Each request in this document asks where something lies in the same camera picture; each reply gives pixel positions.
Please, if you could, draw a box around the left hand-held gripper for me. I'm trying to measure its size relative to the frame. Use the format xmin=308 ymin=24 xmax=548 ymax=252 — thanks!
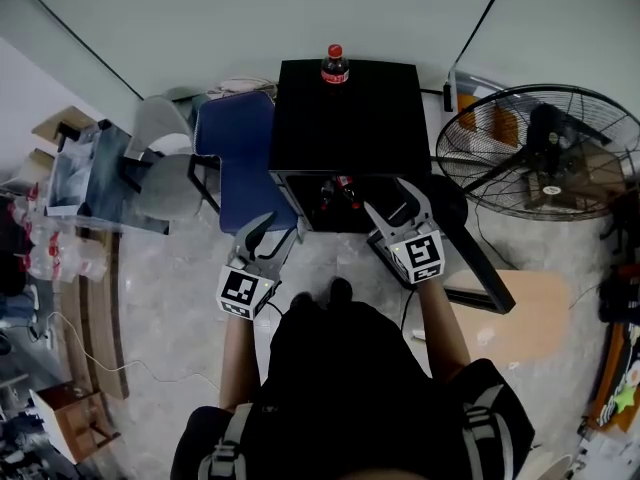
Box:
xmin=215 ymin=210 xmax=302 ymax=321

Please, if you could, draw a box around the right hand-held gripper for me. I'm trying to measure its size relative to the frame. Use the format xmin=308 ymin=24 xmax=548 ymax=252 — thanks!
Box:
xmin=363 ymin=176 xmax=446 ymax=286

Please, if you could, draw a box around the person's right forearm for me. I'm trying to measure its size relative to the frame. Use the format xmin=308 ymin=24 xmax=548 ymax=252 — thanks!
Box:
xmin=415 ymin=277 xmax=471 ymax=382

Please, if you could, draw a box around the person's left forearm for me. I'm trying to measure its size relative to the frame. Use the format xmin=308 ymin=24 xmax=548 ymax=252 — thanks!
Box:
xmin=218 ymin=312 xmax=261 ymax=412

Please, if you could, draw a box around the person's left black shoe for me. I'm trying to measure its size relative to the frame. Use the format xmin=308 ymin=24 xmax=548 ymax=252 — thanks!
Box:
xmin=289 ymin=291 xmax=316 ymax=314

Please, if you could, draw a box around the person's black shoe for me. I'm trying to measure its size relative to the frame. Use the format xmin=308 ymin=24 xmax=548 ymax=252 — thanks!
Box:
xmin=289 ymin=291 xmax=316 ymax=314
xmin=327 ymin=276 xmax=355 ymax=312

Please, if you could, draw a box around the person's right black shoe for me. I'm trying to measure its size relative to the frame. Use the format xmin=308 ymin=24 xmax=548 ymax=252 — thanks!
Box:
xmin=327 ymin=276 xmax=355 ymax=312

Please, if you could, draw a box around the blue chair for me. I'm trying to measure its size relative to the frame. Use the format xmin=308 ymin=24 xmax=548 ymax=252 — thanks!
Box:
xmin=187 ymin=90 xmax=301 ymax=237

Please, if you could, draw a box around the grey shell chair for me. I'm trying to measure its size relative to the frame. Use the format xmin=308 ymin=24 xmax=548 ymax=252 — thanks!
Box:
xmin=122 ymin=95 xmax=211 ymax=222

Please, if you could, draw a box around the white cloth bundle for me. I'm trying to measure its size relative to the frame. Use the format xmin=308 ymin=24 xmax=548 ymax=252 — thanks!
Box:
xmin=218 ymin=76 xmax=277 ymax=100

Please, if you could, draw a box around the brown cardboard sheet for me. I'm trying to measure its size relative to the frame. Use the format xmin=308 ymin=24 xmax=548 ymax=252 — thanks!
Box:
xmin=444 ymin=267 xmax=572 ymax=365

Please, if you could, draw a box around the person's black shirt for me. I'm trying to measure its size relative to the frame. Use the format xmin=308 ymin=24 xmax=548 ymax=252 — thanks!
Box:
xmin=172 ymin=300 xmax=536 ymax=480

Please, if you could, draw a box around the black floor fan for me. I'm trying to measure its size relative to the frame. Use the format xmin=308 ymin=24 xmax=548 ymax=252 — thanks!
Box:
xmin=424 ymin=83 xmax=640 ymax=229

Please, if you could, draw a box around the glass-top table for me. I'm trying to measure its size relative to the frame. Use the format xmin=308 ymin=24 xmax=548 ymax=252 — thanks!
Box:
xmin=44 ymin=117 xmax=171 ymax=237

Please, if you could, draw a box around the stack of wooden planks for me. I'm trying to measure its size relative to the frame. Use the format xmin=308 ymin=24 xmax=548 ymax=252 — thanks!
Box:
xmin=59 ymin=227 xmax=132 ymax=402

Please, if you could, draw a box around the pack of clear water bottles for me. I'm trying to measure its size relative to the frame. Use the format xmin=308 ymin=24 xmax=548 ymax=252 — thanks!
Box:
xmin=9 ymin=182 xmax=109 ymax=284

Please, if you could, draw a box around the wooden shelf unit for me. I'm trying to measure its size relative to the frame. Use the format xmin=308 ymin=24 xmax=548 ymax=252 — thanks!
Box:
xmin=29 ymin=106 xmax=99 ymax=169

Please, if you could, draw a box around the small wooden stool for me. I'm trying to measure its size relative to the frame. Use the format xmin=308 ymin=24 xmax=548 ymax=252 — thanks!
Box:
xmin=28 ymin=381 xmax=122 ymax=465

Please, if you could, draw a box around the orange printed board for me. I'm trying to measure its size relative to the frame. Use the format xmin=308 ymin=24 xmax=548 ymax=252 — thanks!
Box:
xmin=589 ymin=322 xmax=640 ymax=434

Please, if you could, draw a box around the right hand-held gripper cable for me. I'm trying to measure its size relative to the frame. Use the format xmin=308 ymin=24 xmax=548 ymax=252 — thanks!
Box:
xmin=399 ymin=287 xmax=419 ymax=330

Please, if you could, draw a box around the white floor cable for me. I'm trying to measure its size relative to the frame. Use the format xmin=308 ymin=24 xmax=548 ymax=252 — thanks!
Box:
xmin=47 ymin=311 xmax=221 ymax=389

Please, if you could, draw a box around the grey shoulder strap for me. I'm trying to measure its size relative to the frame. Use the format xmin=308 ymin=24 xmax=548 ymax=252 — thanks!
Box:
xmin=198 ymin=401 xmax=254 ymax=480
xmin=460 ymin=383 xmax=515 ymax=480

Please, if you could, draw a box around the black wall cable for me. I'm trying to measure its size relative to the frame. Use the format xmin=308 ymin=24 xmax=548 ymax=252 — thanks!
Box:
xmin=452 ymin=0 xmax=515 ymax=72

